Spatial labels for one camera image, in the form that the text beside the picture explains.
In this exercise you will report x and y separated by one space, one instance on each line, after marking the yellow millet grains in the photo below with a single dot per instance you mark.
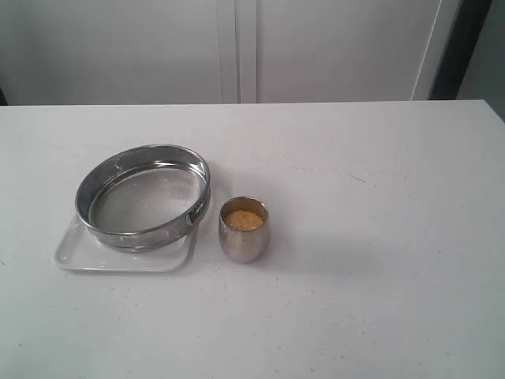
242 220

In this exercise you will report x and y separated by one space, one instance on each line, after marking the stainless steel cup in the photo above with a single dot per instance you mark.
244 246

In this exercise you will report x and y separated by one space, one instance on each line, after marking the round steel mesh sieve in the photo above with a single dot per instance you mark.
145 198

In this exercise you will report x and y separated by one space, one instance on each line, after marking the white rectangular tray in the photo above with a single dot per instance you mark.
79 251

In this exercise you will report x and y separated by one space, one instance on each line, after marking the white cabinet doors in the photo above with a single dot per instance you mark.
150 52

